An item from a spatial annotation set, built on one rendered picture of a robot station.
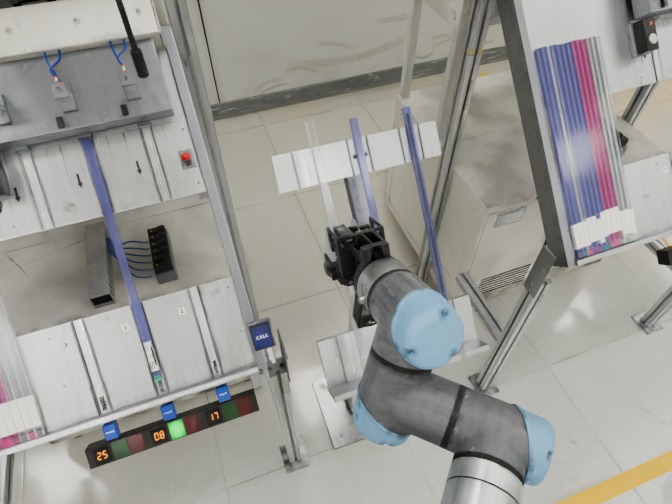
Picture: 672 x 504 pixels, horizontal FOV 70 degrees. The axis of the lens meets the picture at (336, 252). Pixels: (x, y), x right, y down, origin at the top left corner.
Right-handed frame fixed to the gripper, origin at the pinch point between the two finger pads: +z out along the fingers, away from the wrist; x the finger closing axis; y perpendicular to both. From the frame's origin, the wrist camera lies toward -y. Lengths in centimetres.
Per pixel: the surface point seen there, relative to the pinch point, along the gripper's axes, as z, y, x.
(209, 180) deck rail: 24.9, 10.2, 17.8
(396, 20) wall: 203, 35, -105
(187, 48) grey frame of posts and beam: 38, 35, 15
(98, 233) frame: 64, -6, 50
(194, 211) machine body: 70, -8, 24
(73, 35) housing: 28, 40, 34
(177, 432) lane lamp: 10, -35, 37
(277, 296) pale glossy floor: 104, -60, 3
